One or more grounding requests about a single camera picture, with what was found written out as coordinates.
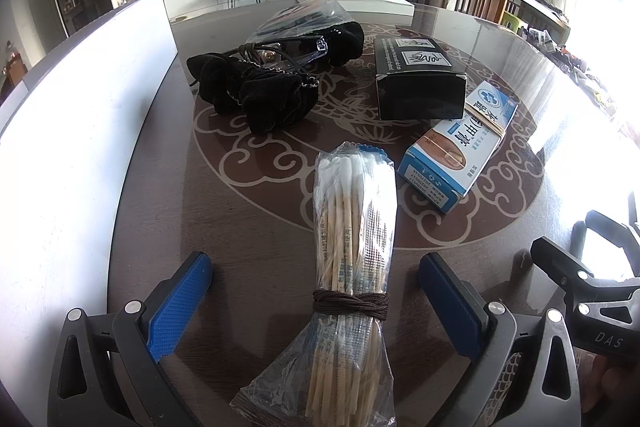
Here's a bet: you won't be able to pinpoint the black glossy carton box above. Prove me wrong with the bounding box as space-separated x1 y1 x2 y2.
374 36 468 120

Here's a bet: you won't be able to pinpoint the blue white medicine box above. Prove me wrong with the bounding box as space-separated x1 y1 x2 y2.
398 81 518 213

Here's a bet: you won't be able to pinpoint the white storage box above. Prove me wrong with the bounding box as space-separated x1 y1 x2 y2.
1 0 177 426

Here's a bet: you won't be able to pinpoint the glasses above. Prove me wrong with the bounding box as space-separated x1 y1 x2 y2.
234 0 364 72

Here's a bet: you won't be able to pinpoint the cotton swabs plastic pack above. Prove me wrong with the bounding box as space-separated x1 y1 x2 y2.
230 142 397 426

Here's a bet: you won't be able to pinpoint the black knitted gloves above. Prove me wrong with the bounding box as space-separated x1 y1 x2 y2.
186 53 319 135

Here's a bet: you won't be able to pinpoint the beige rubber band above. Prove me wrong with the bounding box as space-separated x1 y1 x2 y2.
464 102 506 140

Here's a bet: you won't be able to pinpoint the brown hair tie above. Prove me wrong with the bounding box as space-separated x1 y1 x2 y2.
311 288 392 322

